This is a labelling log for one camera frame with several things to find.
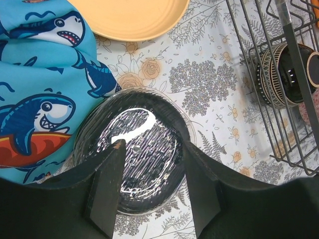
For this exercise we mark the floral patterned table mat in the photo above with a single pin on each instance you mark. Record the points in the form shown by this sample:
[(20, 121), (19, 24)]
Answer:
[(197, 65)]

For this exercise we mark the pink patterned bowl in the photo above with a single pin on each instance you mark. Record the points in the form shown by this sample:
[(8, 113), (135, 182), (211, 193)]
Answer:
[(303, 110)]

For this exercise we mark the yellow round plate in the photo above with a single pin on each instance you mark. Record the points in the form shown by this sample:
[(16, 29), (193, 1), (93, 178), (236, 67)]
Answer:
[(131, 20)]

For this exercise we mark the dark brown patterned bowl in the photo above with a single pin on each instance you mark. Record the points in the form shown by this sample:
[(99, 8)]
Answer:
[(277, 81)]

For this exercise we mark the black wire dish rack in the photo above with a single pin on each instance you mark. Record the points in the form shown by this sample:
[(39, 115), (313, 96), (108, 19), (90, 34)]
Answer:
[(260, 24)]

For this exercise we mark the blue shark print cloth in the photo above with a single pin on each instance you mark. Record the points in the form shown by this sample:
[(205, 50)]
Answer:
[(50, 79)]

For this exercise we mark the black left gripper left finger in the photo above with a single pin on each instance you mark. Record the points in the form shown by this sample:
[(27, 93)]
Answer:
[(80, 203)]

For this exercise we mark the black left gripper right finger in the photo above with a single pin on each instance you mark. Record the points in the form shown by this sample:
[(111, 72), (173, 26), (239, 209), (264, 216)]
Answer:
[(228, 205)]

